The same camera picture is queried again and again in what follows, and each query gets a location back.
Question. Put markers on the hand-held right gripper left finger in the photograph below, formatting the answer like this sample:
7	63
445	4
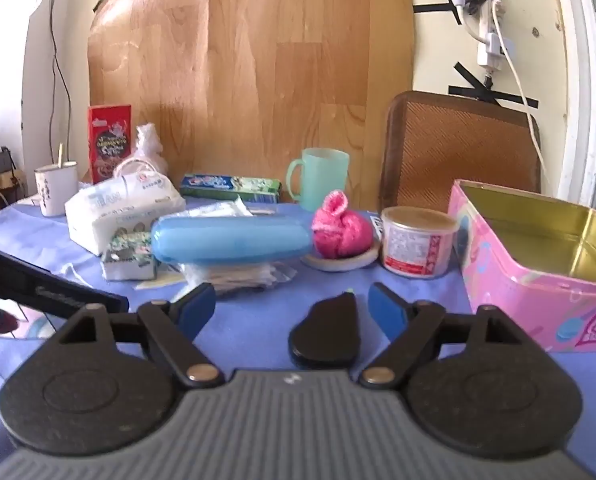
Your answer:
200	307

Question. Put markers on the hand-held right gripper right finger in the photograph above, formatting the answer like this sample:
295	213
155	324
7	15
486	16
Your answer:
385	310

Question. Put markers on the clear plastic packet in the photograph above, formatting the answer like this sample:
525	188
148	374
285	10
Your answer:
238	277

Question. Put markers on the black oval pouch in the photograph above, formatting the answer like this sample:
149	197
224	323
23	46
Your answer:
325	332

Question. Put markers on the blue plastic case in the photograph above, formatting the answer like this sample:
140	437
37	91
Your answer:
228	240

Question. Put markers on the pink knitted pouch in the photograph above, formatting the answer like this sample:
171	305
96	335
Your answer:
343	235

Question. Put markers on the pink tin box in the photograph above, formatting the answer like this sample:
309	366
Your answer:
518	300

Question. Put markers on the blue tablecloth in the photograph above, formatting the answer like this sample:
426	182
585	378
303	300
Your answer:
258	320

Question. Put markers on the red label can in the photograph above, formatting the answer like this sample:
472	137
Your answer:
413	255

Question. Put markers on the wooden dish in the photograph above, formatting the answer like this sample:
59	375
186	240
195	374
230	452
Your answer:
328	263

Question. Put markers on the small patterned tissue packet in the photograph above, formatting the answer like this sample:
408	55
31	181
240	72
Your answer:
128	260

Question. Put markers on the white printed packet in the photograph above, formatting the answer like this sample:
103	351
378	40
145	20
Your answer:
376	227

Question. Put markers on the white tissue pack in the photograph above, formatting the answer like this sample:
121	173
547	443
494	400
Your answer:
108	215

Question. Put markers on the white mug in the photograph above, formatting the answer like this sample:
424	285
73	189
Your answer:
55	190

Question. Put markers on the crumpled clear plastic bag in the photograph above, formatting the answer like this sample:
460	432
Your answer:
218	208

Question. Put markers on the green toothpaste box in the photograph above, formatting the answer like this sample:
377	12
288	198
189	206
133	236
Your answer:
228	185

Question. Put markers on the wooden stick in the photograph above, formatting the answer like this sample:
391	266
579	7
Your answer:
60	155

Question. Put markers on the green plastic cup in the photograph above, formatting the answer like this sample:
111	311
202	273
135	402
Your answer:
323	180

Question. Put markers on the red carton box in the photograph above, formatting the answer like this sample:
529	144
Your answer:
109	145

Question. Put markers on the white plastic bag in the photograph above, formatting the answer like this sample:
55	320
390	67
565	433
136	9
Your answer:
148	145

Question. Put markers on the brown woven mat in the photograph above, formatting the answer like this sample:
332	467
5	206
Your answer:
453	150

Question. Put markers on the wooden board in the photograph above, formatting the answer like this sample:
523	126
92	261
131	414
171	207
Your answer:
253	60

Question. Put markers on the white charger adapter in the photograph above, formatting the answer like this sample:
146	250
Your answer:
500	47

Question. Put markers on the white power strip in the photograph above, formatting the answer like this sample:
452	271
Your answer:
488	25

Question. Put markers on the white window frame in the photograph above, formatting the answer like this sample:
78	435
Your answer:
578	60

